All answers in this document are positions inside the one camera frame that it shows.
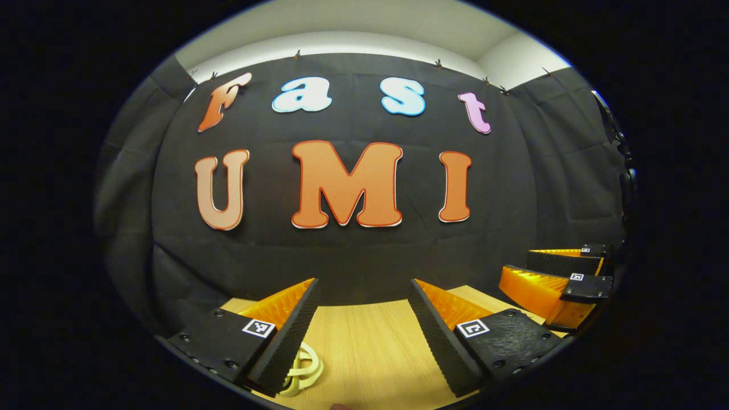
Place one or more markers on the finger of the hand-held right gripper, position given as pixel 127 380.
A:
pixel 561 263
pixel 586 287

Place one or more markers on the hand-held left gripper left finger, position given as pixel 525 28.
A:
pixel 293 341

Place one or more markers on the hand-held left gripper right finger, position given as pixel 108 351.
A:
pixel 438 347

